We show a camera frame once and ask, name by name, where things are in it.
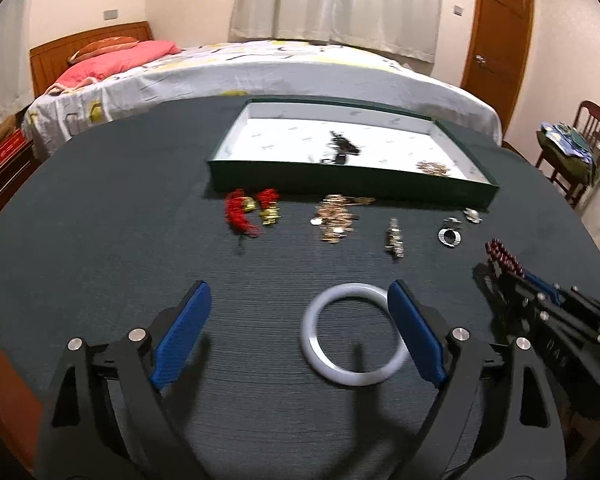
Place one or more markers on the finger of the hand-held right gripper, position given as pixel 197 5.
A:
pixel 505 300
pixel 545 287

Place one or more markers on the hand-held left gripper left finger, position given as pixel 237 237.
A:
pixel 185 335

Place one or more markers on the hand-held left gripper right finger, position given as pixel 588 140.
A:
pixel 415 340

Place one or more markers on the pearl flower brooch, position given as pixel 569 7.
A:
pixel 472 215

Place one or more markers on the small silver pearl earring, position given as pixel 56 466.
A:
pixel 451 220

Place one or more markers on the white jade bangle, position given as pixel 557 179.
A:
pixel 312 340

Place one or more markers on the silver rhinestone brooch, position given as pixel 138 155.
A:
pixel 394 237

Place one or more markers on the red tassel ornament gold bell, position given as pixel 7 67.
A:
pixel 237 210
pixel 269 207

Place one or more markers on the gold pearl jewelry cluster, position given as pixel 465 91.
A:
pixel 332 220

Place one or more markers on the green shallow box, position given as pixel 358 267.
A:
pixel 280 135

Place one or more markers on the pile of clothes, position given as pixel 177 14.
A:
pixel 565 145

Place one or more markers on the small gold brooch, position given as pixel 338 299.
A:
pixel 432 167

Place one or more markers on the wooden chair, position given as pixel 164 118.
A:
pixel 592 115

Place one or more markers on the wooden nightstand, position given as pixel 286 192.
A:
pixel 0 185

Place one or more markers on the wooden door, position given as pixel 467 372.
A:
pixel 500 35

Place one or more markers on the red box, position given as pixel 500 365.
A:
pixel 7 149

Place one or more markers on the bed with patterned sheet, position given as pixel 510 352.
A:
pixel 280 70

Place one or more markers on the pink pillow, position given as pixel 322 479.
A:
pixel 125 57

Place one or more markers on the brown pillow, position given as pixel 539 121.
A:
pixel 105 45

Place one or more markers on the wooden headboard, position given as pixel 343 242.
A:
pixel 55 55

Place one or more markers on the white curtain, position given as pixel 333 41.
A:
pixel 340 0

